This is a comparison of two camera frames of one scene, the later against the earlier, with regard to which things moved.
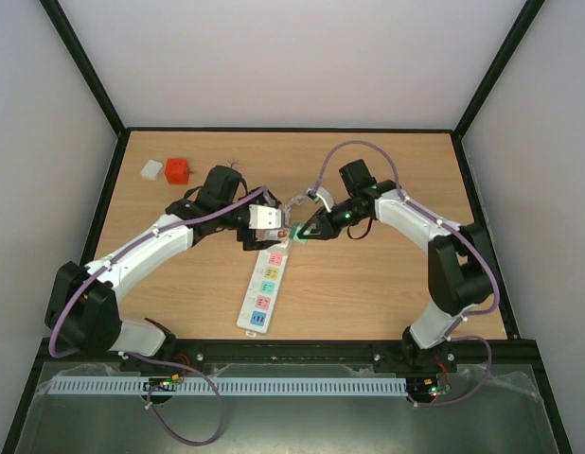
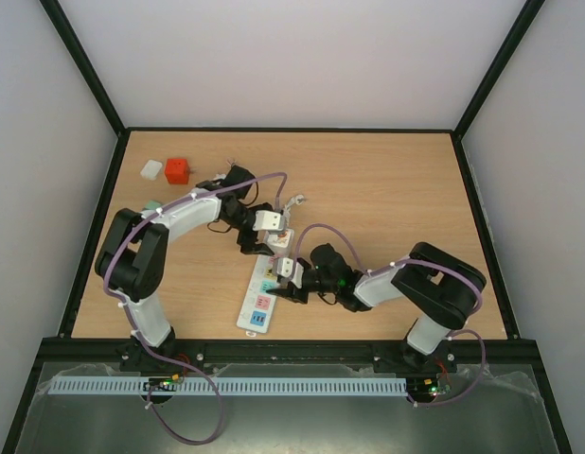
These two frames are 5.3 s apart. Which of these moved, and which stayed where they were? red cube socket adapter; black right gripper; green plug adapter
Moved: green plug adapter; black right gripper
Stayed: red cube socket adapter
